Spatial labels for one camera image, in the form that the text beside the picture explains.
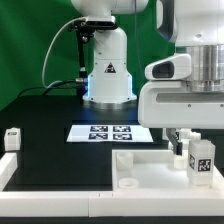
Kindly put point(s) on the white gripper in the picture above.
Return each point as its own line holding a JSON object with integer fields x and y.
{"x": 167, "y": 104}

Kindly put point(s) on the white square tabletop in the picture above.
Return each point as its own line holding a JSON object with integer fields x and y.
{"x": 147, "y": 169}

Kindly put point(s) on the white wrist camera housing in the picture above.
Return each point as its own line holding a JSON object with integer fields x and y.
{"x": 175, "y": 67}

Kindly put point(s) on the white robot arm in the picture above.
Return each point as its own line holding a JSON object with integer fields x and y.
{"x": 196, "y": 27}

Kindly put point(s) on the white marker sheet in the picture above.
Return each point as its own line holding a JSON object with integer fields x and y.
{"x": 109, "y": 133}

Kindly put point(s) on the white U-shaped fence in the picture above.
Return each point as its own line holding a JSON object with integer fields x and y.
{"x": 196, "y": 201}

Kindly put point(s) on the black camera on stand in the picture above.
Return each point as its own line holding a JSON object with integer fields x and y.
{"x": 85, "y": 29}

